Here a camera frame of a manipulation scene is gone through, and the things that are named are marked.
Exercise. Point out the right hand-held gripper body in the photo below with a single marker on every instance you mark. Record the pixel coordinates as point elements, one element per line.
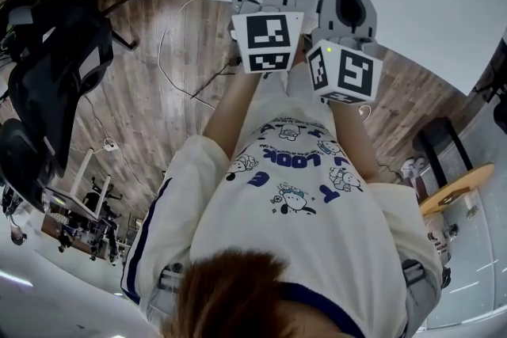
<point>352,71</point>

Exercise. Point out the white power strip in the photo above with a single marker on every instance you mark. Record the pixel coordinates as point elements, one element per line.
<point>110,147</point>

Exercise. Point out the white charger block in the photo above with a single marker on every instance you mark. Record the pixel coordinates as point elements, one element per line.
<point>365,111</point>

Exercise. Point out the black mesh office chair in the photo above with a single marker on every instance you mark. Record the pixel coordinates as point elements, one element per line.
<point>59,71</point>

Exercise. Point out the person's right forearm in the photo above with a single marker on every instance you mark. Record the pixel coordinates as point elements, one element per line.
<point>352,138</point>

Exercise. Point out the round wooden table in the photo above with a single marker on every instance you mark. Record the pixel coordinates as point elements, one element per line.
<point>455,190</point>

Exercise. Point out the cream printed shirt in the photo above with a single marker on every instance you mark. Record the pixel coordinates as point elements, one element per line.
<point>293,233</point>

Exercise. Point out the white desk frame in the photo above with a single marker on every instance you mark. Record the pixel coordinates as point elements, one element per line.
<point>81,174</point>

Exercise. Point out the black chair base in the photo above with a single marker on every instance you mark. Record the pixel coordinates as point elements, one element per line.
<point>495,95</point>

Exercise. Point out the person's left forearm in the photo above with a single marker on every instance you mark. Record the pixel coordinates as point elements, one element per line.
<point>229,118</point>

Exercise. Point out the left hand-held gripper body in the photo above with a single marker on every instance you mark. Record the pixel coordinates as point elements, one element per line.
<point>267,33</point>

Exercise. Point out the white trousers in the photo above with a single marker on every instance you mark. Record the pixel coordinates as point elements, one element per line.
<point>301,83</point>

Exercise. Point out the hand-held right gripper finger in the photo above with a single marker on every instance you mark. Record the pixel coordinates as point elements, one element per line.
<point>368,17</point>
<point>326,8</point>

